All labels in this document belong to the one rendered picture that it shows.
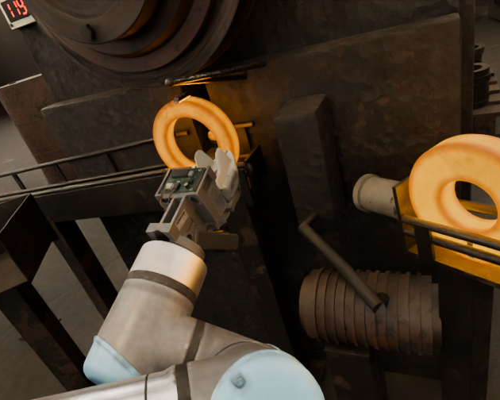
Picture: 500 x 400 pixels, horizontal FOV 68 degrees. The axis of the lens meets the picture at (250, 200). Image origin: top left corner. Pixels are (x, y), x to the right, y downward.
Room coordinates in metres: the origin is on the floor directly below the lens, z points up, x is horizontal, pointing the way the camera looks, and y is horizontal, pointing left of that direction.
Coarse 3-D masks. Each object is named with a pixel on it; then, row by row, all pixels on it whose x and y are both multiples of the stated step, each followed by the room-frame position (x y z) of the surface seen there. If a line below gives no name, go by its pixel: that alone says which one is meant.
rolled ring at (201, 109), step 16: (192, 96) 0.74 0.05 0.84; (160, 112) 0.75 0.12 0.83; (176, 112) 0.73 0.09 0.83; (192, 112) 0.71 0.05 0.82; (208, 112) 0.69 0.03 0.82; (160, 128) 0.75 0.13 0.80; (208, 128) 0.70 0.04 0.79; (224, 128) 0.68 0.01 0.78; (160, 144) 0.76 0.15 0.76; (176, 144) 0.78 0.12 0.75; (224, 144) 0.68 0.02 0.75; (176, 160) 0.75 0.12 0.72
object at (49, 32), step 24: (216, 0) 0.63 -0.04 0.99; (240, 0) 0.61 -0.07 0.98; (216, 24) 0.63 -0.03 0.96; (192, 48) 0.66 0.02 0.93; (216, 48) 0.64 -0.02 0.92; (96, 72) 0.77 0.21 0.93; (120, 72) 0.74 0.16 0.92; (144, 72) 0.72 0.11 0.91; (168, 72) 0.69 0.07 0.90; (192, 72) 0.67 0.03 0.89
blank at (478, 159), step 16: (448, 144) 0.36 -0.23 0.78; (464, 144) 0.34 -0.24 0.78; (480, 144) 0.33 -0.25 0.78; (496, 144) 0.33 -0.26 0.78; (432, 160) 0.37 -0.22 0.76; (448, 160) 0.36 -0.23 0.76; (464, 160) 0.34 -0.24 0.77; (480, 160) 0.32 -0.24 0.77; (496, 160) 0.31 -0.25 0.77; (416, 176) 0.40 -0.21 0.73; (432, 176) 0.38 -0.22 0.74; (448, 176) 0.36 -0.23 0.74; (464, 176) 0.34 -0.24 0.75; (480, 176) 0.32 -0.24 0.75; (496, 176) 0.31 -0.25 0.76; (416, 192) 0.40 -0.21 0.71; (432, 192) 0.38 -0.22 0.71; (448, 192) 0.37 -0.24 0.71; (496, 192) 0.31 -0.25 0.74; (416, 208) 0.40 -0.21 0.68; (432, 208) 0.38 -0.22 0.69; (448, 208) 0.37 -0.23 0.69; (464, 208) 0.37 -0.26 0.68; (448, 224) 0.36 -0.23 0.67; (464, 224) 0.35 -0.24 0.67; (480, 224) 0.34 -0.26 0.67; (496, 224) 0.31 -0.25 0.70; (464, 256) 0.34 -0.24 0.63
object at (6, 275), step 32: (0, 224) 0.84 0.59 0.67; (32, 224) 0.78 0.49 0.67; (0, 256) 0.82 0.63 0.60; (32, 256) 0.71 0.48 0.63; (0, 288) 0.66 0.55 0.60; (32, 288) 0.76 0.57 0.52; (32, 320) 0.71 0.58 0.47; (64, 352) 0.71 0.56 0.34; (64, 384) 0.71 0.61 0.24; (96, 384) 0.74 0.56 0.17
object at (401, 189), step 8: (408, 176) 0.42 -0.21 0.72; (400, 184) 0.41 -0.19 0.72; (408, 184) 0.41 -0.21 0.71; (400, 192) 0.40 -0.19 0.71; (408, 192) 0.41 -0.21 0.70; (400, 200) 0.40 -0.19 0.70; (408, 200) 0.41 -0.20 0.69; (400, 208) 0.40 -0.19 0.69; (408, 208) 0.41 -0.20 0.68; (400, 216) 0.40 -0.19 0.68; (416, 216) 0.41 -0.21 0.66; (400, 224) 0.40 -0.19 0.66; (408, 240) 0.40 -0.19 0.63; (408, 248) 0.39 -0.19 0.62
